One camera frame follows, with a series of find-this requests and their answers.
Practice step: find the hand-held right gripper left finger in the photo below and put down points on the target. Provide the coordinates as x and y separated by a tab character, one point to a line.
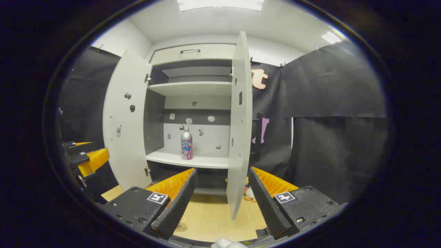
177	203

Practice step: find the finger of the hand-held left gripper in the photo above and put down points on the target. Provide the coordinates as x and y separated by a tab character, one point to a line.
74	148
93	160

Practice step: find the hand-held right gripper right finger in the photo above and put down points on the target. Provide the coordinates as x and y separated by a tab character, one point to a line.
267	203

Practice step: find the white cabinet door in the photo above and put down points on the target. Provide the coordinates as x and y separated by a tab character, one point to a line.
239	144
124	144

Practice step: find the silver bottle with pink label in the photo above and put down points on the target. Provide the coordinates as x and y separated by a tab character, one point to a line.
186	144

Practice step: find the white grey cabinet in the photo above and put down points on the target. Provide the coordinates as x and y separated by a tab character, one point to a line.
193	89

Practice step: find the white cabinet drawer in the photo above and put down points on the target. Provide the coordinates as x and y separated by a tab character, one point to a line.
213	53

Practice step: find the penguin plush toy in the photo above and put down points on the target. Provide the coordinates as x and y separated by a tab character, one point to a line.
248	193

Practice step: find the small black clamp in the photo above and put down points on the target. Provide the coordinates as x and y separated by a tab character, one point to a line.
262	232

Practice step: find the black backdrop cloth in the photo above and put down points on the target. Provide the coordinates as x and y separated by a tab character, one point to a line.
86	96
327	148

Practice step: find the small ceiling light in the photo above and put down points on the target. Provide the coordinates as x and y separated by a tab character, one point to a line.
331	37

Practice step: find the large ceiling light panel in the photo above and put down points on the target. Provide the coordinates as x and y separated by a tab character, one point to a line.
220	4

